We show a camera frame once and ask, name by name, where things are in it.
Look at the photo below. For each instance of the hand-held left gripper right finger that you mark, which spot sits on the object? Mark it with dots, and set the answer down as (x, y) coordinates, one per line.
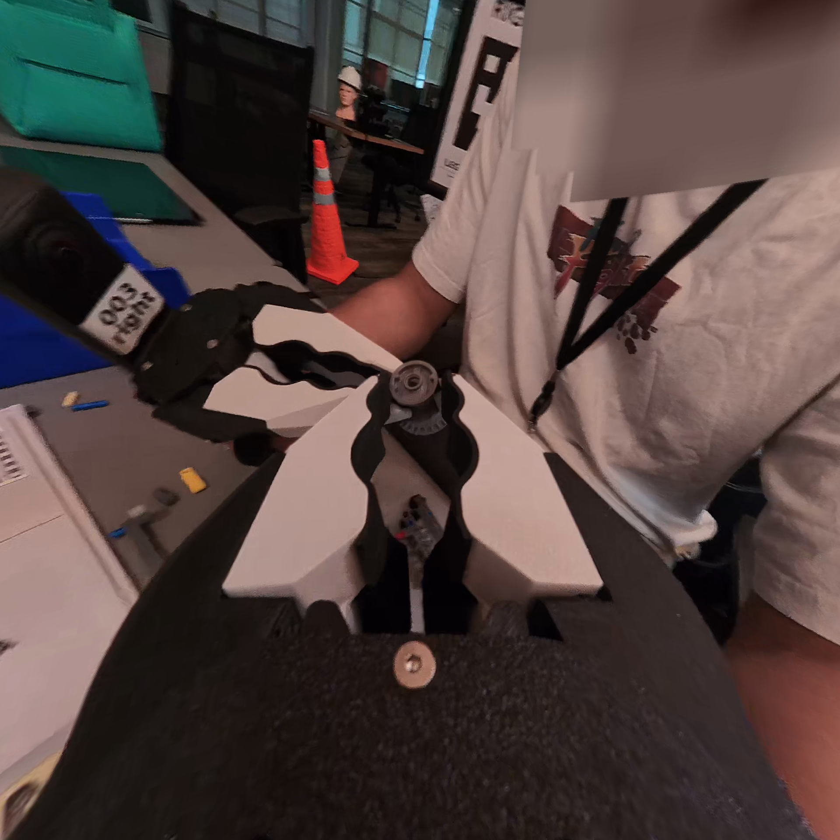
(531, 525)

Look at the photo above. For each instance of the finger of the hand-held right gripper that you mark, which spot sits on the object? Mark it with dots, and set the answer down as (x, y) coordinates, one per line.
(315, 328)
(275, 407)

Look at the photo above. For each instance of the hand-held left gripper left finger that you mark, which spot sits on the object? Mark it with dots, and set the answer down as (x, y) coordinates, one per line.
(295, 525)

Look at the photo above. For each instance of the small lego beam assembly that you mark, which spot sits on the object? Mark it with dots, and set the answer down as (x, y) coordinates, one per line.
(417, 528)

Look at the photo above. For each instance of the grey lego differential gear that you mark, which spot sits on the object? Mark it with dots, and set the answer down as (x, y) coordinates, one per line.
(415, 390)

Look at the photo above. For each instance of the lego chassis assembly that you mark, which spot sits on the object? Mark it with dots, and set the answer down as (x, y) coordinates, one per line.
(141, 531)

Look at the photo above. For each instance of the person's left forearm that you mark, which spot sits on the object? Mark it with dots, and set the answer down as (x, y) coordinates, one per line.
(787, 722)

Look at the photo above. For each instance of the person's right forearm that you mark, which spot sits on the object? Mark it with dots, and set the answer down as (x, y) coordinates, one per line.
(394, 308)

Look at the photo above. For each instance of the yellow three-hole lego beam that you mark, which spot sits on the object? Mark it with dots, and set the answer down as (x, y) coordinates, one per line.
(192, 479)

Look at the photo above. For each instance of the blue lego pin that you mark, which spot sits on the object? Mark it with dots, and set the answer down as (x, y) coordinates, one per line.
(90, 405)

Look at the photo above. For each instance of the dark grey lego connector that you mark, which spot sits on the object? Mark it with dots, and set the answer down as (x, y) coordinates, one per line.
(165, 497)

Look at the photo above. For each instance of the orange striped cone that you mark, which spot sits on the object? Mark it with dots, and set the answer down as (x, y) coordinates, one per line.
(328, 223)

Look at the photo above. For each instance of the black badge reel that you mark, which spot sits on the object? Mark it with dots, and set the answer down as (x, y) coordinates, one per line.
(541, 403)

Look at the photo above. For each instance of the blue plastic bin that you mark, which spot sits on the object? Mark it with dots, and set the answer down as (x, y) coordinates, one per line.
(39, 341)

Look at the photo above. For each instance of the dark green mat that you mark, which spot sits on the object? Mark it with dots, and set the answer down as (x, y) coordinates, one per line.
(98, 177)

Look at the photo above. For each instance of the dark wooden table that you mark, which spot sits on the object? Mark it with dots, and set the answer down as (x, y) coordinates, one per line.
(374, 134)

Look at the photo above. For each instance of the white shirt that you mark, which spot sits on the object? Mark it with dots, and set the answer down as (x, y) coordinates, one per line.
(722, 394)

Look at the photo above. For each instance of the mannequin head white helmet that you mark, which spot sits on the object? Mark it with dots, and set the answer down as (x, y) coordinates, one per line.
(350, 92)

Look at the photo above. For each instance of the instruction booklet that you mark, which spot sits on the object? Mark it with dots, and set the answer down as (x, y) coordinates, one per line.
(46, 558)

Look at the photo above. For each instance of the framed marker sign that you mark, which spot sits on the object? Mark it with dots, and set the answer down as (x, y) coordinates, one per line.
(472, 98)

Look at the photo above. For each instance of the green plastic tote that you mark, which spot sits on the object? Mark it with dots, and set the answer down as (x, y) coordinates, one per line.
(72, 72)

